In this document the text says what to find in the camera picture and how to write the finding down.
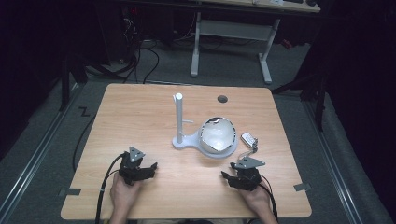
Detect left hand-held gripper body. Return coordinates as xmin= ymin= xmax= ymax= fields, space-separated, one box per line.
xmin=118 ymin=146 xmax=147 ymax=187

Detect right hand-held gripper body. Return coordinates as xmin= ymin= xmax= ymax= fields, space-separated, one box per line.
xmin=231 ymin=156 xmax=267 ymax=191

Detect person's left hand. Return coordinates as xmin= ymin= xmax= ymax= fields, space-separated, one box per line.
xmin=108 ymin=172 xmax=143 ymax=217

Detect white bowl with silver rim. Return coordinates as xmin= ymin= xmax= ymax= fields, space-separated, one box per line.
xmin=198 ymin=116 xmax=235 ymax=155

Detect grey tape strip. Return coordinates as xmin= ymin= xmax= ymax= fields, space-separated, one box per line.
xmin=292 ymin=182 xmax=312 ymax=192
xmin=58 ymin=188 xmax=82 ymax=197

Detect white stand with pole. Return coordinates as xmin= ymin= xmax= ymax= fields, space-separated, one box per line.
xmin=172 ymin=92 xmax=239 ymax=160

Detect black metal stand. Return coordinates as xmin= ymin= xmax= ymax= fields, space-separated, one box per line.
xmin=271 ymin=60 xmax=331 ymax=133
xmin=58 ymin=46 xmax=89 ymax=112

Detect black computer tower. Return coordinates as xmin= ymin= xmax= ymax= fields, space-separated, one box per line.
xmin=95 ymin=5 xmax=142 ymax=65

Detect white-legged wooden desk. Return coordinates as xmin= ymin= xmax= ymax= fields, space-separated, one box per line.
xmin=186 ymin=0 xmax=322 ymax=85

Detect silver key fob with ring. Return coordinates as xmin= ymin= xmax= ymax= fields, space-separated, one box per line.
xmin=237 ymin=131 xmax=260 ymax=159

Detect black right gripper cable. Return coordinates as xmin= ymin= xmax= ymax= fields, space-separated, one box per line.
xmin=257 ymin=175 xmax=279 ymax=222

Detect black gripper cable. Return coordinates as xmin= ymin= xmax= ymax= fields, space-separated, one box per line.
xmin=94 ymin=152 xmax=126 ymax=224
xmin=257 ymin=175 xmax=279 ymax=222

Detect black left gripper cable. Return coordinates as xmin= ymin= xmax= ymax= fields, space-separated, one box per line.
xmin=94 ymin=152 xmax=126 ymax=224

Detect thin black floor cable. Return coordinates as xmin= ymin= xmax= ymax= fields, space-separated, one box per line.
xmin=72 ymin=114 xmax=96 ymax=173

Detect metal floor rail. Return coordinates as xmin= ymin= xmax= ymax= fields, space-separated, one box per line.
xmin=0 ymin=83 xmax=86 ymax=220
xmin=302 ymin=100 xmax=366 ymax=224

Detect black floor cables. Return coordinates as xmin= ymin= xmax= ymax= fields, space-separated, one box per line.
xmin=87 ymin=38 xmax=161 ymax=85

